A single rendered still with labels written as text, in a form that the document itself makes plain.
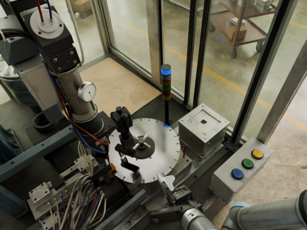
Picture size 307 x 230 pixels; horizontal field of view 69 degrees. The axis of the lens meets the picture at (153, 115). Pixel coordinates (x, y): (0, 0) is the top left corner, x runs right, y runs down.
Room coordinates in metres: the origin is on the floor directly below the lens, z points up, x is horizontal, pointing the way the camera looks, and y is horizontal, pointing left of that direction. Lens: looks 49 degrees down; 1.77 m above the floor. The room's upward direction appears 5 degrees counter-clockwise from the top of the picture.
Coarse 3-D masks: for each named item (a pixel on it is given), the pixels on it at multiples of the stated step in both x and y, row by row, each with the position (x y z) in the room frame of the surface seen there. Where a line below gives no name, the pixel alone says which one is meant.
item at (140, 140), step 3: (132, 135) 0.56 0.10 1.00; (147, 135) 0.56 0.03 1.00; (135, 138) 0.55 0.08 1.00; (138, 138) 0.54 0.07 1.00; (141, 138) 0.54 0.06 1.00; (144, 138) 0.54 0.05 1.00; (138, 141) 0.53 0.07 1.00; (141, 141) 0.52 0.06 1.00; (144, 141) 0.53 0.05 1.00; (138, 144) 0.52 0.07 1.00; (141, 144) 0.52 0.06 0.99; (144, 144) 0.51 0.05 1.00; (147, 144) 0.51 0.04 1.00; (135, 147) 0.50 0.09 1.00
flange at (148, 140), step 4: (140, 136) 0.58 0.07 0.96; (136, 140) 0.56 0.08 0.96; (148, 140) 0.56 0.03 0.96; (152, 140) 0.56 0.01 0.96; (136, 144) 0.53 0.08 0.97; (148, 144) 0.54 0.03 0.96; (152, 144) 0.54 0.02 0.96; (132, 148) 0.52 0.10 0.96; (136, 148) 0.52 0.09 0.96; (140, 148) 0.51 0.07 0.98; (144, 148) 0.51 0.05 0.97; (148, 148) 0.52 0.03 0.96; (152, 148) 0.51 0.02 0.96; (136, 152) 0.50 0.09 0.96; (140, 152) 0.50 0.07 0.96; (144, 152) 0.50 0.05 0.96; (148, 152) 0.50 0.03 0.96; (152, 152) 0.50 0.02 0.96; (136, 156) 0.48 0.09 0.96; (140, 156) 0.48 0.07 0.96; (144, 156) 0.48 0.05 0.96; (148, 156) 0.48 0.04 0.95
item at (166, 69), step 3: (162, 66) 0.81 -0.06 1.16; (165, 66) 0.81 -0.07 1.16; (168, 66) 0.81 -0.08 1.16; (162, 69) 0.79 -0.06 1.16; (165, 69) 0.79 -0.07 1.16; (168, 69) 0.79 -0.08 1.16; (162, 72) 0.79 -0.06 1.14; (165, 72) 0.78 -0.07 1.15; (168, 72) 0.78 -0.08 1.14; (165, 75) 0.78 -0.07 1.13
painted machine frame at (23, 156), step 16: (0, 0) 0.67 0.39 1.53; (0, 16) 0.84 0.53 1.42; (0, 48) 0.50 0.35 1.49; (16, 48) 0.46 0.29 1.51; (32, 48) 0.48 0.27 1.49; (32, 96) 0.48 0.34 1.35; (48, 112) 0.48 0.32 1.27; (0, 128) 0.79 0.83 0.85; (64, 128) 0.60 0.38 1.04; (0, 144) 0.64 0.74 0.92; (16, 144) 0.74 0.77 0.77; (48, 144) 0.52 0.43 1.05; (0, 160) 0.61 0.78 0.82; (16, 160) 0.46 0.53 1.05; (32, 160) 0.47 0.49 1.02; (0, 176) 0.40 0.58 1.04; (0, 192) 0.37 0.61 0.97; (0, 208) 0.35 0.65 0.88; (16, 208) 0.36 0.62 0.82
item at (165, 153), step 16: (144, 128) 0.63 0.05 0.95; (160, 128) 0.63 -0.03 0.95; (112, 144) 0.56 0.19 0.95; (160, 144) 0.54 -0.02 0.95; (176, 144) 0.53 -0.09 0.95; (112, 160) 0.48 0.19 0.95; (128, 160) 0.47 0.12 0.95; (144, 160) 0.47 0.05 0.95; (160, 160) 0.46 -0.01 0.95; (128, 176) 0.40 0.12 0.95; (144, 176) 0.40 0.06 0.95
